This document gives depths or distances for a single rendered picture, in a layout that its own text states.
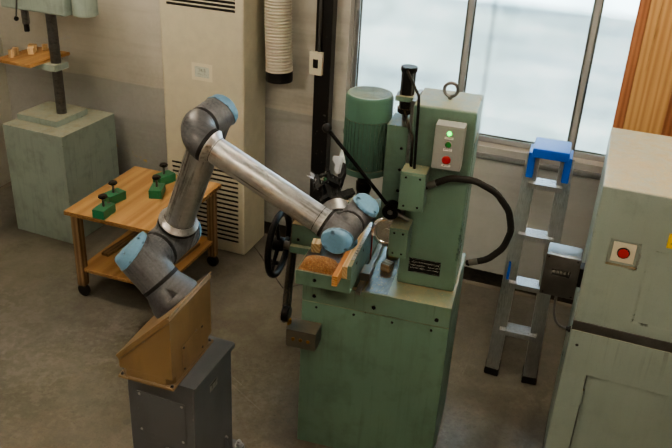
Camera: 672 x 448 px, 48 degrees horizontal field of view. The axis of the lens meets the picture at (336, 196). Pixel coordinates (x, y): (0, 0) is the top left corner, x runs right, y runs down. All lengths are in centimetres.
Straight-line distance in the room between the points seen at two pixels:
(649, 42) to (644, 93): 24
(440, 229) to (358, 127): 48
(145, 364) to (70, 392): 100
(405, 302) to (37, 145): 268
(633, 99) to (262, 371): 219
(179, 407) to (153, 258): 56
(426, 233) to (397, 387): 65
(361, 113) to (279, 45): 156
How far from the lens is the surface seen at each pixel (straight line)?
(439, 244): 283
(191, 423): 294
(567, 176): 346
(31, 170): 489
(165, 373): 278
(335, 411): 324
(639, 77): 386
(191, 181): 264
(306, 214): 227
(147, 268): 274
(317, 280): 278
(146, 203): 414
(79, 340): 406
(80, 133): 474
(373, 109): 270
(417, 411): 314
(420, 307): 285
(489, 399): 373
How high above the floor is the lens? 234
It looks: 25 degrees down
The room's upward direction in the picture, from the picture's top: 3 degrees clockwise
